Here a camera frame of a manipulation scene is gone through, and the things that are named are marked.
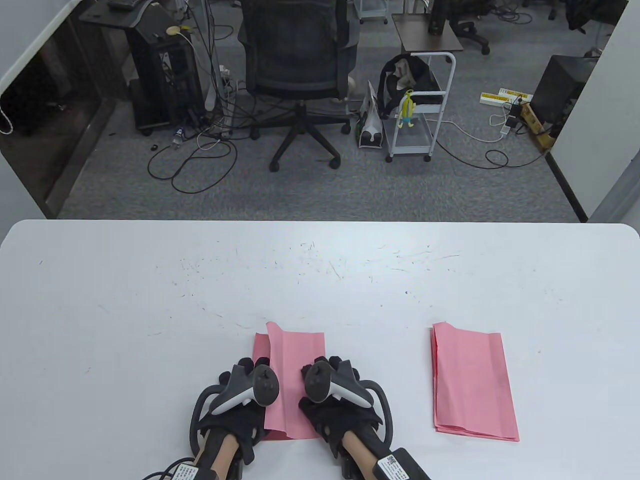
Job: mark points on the white yellow power strip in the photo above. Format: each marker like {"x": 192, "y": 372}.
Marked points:
{"x": 505, "y": 96}

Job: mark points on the black mesh office chair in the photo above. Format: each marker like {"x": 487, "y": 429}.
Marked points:
{"x": 295, "y": 50}

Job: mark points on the grey black handheld controller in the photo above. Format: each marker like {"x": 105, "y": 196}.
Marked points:
{"x": 265, "y": 387}
{"x": 317, "y": 382}

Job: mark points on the black white shopping bag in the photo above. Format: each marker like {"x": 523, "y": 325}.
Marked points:
{"x": 370, "y": 125}

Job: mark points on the white rolling cart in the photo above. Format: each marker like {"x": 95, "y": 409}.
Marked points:
{"x": 417, "y": 140}

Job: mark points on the person's right forearm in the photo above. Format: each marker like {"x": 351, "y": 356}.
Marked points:
{"x": 362, "y": 450}

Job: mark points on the person's left forearm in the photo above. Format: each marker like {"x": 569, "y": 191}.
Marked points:
{"x": 220, "y": 452}

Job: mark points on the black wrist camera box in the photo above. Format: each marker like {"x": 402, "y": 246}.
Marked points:
{"x": 402, "y": 465}
{"x": 192, "y": 472}

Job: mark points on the brown side table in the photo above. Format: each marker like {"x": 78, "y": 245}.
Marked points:
{"x": 425, "y": 35}

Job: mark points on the black cabinet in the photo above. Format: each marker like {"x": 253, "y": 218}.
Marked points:
{"x": 560, "y": 90}

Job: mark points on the cardboard box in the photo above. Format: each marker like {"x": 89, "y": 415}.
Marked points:
{"x": 540, "y": 127}

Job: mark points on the yellow toy figure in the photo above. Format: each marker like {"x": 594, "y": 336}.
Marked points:
{"x": 407, "y": 110}

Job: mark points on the person's right hand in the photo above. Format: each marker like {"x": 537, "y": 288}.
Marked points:
{"x": 335, "y": 415}

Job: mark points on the person's left hand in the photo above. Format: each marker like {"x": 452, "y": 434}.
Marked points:
{"x": 240, "y": 420}

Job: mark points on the pink cloth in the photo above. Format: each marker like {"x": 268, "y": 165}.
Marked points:
{"x": 295, "y": 350}
{"x": 482, "y": 436}

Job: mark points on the black rolling computer stand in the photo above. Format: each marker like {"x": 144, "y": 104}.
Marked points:
{"x": 165, "y": 75}

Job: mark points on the black keyboard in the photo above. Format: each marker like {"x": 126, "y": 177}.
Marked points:
{"x": 122, "y": 4}

